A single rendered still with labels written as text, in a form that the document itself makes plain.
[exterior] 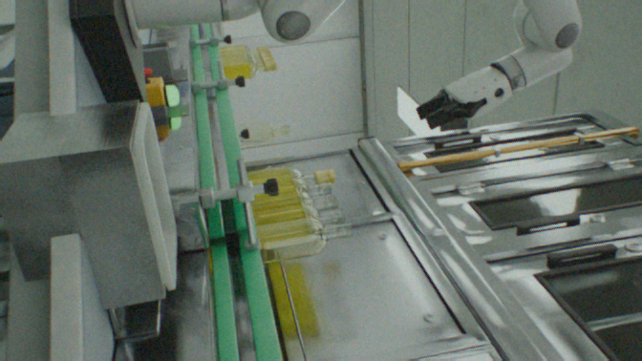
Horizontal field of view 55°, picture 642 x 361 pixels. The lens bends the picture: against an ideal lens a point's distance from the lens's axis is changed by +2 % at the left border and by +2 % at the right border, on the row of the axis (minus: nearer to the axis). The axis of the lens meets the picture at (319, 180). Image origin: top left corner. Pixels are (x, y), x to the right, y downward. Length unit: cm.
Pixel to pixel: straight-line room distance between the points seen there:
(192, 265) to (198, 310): 12
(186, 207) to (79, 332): 31
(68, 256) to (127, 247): 7
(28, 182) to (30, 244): 8
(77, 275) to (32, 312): 8
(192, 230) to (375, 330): 37
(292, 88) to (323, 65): 45
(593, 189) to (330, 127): 602
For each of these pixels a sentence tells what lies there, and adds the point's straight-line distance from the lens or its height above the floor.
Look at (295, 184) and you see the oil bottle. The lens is 125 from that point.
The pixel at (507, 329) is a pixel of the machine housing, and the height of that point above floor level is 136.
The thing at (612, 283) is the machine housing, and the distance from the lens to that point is 136.
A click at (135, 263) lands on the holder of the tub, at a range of 81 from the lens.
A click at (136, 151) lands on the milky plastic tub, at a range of 74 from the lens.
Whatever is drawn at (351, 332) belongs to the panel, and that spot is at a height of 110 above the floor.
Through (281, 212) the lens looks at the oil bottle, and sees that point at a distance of 116.
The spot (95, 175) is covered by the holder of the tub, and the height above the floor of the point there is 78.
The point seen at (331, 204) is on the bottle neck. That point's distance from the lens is 122.
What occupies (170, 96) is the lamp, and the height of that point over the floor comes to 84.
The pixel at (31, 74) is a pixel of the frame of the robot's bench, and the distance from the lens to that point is 100.
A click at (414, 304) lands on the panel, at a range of 116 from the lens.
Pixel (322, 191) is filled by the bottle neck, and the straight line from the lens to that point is 127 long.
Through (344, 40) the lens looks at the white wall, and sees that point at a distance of 725.
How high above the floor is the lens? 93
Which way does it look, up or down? 8 degrees up
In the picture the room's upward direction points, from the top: 81 degrees clockwise
